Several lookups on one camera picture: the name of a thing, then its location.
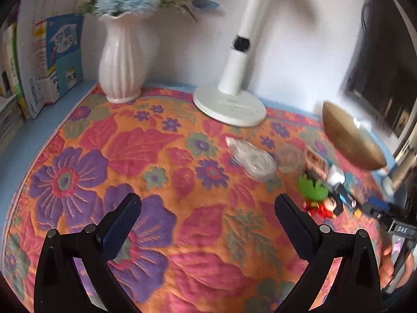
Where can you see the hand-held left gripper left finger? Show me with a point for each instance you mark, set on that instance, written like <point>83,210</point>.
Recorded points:
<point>114,247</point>

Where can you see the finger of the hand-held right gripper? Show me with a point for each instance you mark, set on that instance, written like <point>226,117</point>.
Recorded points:
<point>349,198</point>

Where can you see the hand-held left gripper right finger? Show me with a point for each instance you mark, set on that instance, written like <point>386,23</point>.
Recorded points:
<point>299,234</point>

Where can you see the red toy figure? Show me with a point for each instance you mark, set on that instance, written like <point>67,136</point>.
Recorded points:
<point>325,207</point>

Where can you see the green toy figure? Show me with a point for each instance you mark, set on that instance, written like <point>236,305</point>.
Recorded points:
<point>311,187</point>

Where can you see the small brown printed box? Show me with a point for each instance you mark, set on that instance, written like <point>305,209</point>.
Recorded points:
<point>314,159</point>

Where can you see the amber glass bowl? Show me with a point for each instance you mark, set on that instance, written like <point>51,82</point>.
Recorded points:
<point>348,137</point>

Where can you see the small clear plastic cup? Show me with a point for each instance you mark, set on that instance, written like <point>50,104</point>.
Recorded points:
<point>288,158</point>

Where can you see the clear plastic tape dispenser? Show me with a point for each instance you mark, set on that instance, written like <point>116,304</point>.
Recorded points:
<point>257,164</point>

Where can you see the person's right hand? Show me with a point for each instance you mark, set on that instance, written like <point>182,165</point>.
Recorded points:
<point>387,264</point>

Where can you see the floral quilted blanket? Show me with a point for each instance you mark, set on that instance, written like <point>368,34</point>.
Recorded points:
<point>195,234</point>

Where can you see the white desk lamp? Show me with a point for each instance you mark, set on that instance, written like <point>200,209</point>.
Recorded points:
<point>231,104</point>

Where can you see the black monitor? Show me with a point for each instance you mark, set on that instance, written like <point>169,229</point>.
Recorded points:
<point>387,55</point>

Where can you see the white ribbed vase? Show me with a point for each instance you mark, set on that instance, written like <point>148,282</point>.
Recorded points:
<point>120,65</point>

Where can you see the stack of books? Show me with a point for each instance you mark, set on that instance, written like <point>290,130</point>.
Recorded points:
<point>9,81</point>

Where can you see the blue cover workbook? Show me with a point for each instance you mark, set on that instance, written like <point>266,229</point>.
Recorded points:
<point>62,49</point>

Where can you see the white paper workbook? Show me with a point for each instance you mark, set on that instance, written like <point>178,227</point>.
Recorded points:
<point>45,3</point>

